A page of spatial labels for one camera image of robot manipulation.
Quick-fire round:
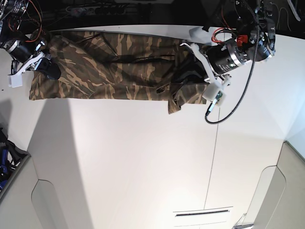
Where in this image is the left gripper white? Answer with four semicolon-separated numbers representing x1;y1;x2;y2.
171;27;233;87

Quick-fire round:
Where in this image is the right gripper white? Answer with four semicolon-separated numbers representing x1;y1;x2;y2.
13;39;61;80

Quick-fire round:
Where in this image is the camouflage T-shirt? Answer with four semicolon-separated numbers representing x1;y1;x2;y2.
29;31;207;114

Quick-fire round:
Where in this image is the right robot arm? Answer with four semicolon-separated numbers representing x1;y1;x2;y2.
0;0;61;87

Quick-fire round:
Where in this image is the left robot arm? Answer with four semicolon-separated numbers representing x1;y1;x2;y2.
172;0;276;86

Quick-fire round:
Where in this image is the blue and black equipment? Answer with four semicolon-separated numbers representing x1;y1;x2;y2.
0;126;30;191

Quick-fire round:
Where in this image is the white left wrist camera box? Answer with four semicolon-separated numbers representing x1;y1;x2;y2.
202;83;226;107

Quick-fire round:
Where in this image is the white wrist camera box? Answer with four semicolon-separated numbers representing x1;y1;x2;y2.
202;83;226;107
8;74;23;88

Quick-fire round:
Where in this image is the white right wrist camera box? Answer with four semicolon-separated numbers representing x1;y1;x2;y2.
8;74;23;88

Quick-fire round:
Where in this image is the black camera cable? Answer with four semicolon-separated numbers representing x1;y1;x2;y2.
204;0;260;124

